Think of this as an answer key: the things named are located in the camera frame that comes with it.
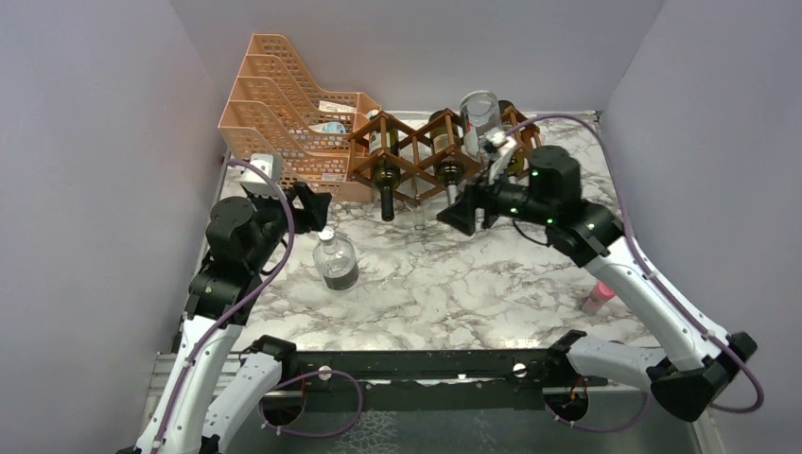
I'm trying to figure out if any peach plastic file organizer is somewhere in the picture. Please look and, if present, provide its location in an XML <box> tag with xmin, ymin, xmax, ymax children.
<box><xmin>218</xmin><ymin>34</ymin><xmax>381</xmax><ymax>202</ymax></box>

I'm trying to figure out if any black mounting rail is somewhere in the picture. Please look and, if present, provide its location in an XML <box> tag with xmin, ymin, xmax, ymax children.
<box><xmin>259</xmin><ymin>348</ymin><xmax>607</xmax><ymax>416</ymax></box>

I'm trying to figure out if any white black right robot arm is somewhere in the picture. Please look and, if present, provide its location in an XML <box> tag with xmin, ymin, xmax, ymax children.
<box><xmin>437</xmin><ymin>146</ymin><xmax>757</xmax><ymax>422</ymax></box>

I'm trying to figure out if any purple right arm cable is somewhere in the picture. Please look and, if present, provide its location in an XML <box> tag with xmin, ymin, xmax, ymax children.
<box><xmin>504</xmin><ymin>114</ymin><xmax>766</xmax><ymax>415</ymax></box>

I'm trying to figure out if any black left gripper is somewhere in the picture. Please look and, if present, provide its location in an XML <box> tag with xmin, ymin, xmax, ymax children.
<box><xmin>249</xmin><ymin>181</ymin><xmax>332</xmax><ymax>271</ymax></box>

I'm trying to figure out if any clear bottle silver cap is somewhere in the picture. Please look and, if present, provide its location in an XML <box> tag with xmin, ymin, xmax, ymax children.
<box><xmin>313</xmin><ymin>226</ymin><xmax>359</xmax><ymax>291</ymax></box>

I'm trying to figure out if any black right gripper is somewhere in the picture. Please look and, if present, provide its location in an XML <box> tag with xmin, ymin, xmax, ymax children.
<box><xmin>437</xmin><ymin>158</ymin><xmax>555</xmax><ymax>236</ymax></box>

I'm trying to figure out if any blue round item in organizer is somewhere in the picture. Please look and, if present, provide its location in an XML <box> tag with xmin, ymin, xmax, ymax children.
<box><xmin>308</xmin><ymin>121</ymin><xmax>347</xmax><ymax>134</ymax></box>

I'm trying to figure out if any white box in organizer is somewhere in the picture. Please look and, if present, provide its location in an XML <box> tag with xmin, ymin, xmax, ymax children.
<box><xmin>318</xmin><ymin>100</ymin><xmax>357</xmax><ymax>114</ymax></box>

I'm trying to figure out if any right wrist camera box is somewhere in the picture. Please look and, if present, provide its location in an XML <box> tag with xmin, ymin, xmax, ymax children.
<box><xmin>479</xmin><ymin>128</ymin><xmax>518</xmax><ymax>184</ymax></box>

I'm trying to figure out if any green wine bottle white label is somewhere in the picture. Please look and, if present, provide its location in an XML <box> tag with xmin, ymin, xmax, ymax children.
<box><xmin>371</xmin><ymin>126</ymin><xmax>400</xmax><ymax>221</ymax></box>

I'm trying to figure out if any clear round jug dark liquid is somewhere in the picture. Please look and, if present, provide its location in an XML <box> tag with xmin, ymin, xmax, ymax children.
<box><xmin>460</xmin><ymin>90</ymin><xmax>502</xmax><ymax>165</ymax></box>

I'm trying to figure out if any brown wooden wine rack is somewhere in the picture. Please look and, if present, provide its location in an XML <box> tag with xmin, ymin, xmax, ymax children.
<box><xmin>346</xmin><ymin>105</ymin><xmax>543</xmax><ymax>205</ymax></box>

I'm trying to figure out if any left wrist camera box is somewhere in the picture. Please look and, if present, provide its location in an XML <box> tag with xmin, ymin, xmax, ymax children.
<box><xmin>239</xmin><ymin>153</ymin><xmax>284</xmax><ymax>199</ymax></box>

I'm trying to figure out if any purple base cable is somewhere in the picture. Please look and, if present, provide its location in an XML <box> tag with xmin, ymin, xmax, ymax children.
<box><xmin>543</xmin><ymin>375</ymin><xmax>650</xmax><ymax>433</ymax></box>
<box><xmin>257</xmin><ymin>369</ymin><xmax>365</xmax><ymax>440</ymax></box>

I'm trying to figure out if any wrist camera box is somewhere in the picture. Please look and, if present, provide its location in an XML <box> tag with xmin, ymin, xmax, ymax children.
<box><xmin>239</xmin><ymin>153</ymin><xmax>284</xmax><ymax>199</ymax></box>
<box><xmin>479</xmin><ymin>128</ymin><xmax>518</xmax><ymax>184</ymax></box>

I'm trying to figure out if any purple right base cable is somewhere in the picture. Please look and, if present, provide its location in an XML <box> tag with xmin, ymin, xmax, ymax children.
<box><xmin>543</xmin><ymin>375</ymin><xmax>650</xmax><ymax>433</ymax></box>

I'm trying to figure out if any clear glass bottle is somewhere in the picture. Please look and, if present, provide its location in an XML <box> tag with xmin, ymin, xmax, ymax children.
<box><xmin>406</xmin><ymin>138</ymin><xmax>428</xmax><ymax>231</ymax></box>

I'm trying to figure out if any dark green wine bottle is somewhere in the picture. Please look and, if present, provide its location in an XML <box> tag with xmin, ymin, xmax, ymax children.
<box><xmin>429</xmin><ymin>123</ymin><xmax>464</xmax><ymax>205</ymax></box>

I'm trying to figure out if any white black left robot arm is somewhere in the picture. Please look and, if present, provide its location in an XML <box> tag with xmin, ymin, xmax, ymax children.
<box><xmin>127</xmin><ymin>183</ymin><xmax>332</xmax><ymax>453</ymax></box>

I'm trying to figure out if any pink capped bottle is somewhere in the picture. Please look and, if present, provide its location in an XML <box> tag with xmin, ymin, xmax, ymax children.
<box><xmin>580</xmin><ymin>281</ymin><xmax>616</xmax><ymax>314</ymax></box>

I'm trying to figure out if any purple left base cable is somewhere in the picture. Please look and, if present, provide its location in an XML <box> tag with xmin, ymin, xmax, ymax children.
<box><xmin>257</xmin><ymin>369</ymin><xmax>365</xmax><ymax>440</ymax></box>

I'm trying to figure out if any green wine bottle silver neck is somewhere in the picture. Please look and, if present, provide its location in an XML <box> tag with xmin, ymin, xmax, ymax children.
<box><xmin>498</xmin><ymin>99</ymin><xmax>524</xmax><ymax>183</ymax></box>

